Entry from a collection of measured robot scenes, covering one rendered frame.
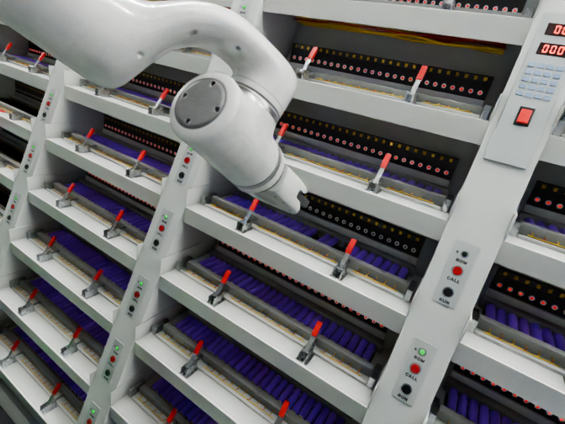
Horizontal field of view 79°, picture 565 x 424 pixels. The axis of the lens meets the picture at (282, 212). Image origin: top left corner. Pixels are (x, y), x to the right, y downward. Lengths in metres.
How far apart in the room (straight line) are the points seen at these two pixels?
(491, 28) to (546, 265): 0.46
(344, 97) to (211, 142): 0.50
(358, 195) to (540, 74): 0.38
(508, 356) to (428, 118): 0.47
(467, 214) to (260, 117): 0.46
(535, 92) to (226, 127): 0.59
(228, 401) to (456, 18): 0.99
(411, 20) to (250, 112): 0.56
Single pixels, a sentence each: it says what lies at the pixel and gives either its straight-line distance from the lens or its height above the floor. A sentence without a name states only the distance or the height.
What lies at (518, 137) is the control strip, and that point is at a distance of 0.75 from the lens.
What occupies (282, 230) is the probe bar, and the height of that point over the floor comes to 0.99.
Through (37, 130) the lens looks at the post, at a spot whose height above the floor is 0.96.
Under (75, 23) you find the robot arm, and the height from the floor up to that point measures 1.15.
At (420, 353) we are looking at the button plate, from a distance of 0.74.
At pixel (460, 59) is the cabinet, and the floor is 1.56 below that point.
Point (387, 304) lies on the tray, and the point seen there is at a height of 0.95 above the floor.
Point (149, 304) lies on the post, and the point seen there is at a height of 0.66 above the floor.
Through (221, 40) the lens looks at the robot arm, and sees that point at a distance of 0.41.
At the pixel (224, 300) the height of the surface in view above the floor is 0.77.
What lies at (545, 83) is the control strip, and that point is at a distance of 0.79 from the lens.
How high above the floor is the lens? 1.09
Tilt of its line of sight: 3 degrees down
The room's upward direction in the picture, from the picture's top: 22 degrees clockwise
